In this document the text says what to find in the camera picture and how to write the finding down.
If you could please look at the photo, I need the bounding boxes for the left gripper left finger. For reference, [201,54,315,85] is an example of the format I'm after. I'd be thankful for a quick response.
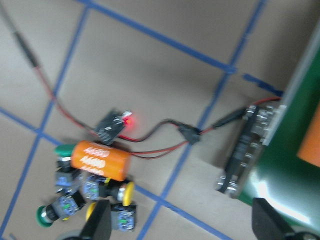
[79,200,112,240]

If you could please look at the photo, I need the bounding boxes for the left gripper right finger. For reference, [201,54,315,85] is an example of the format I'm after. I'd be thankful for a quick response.
[251,197,320,240]

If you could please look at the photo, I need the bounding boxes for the green push button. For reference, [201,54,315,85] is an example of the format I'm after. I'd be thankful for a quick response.
[35,191,87,228]
[54,144,83,194]

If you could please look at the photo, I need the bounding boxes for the yellow push button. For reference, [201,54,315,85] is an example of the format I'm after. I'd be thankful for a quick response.
[85,201,138,232]
[82,175,135,207]

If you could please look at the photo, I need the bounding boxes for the plain orange cylinder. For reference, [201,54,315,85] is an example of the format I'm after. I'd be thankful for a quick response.
[297,103,320,168]

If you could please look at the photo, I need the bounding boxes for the green conveyor belt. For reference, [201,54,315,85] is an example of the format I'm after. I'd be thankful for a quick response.
[214,17,320,226]

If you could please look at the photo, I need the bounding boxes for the orange battery cylinder with text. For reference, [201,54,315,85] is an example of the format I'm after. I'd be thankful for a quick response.
[70,140,131,182]

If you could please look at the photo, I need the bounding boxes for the small black circuit board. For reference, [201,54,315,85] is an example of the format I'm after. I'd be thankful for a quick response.
[93,108,132,145]

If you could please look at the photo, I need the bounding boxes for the red black wire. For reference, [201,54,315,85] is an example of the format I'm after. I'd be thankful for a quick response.
[0,2,282,161]

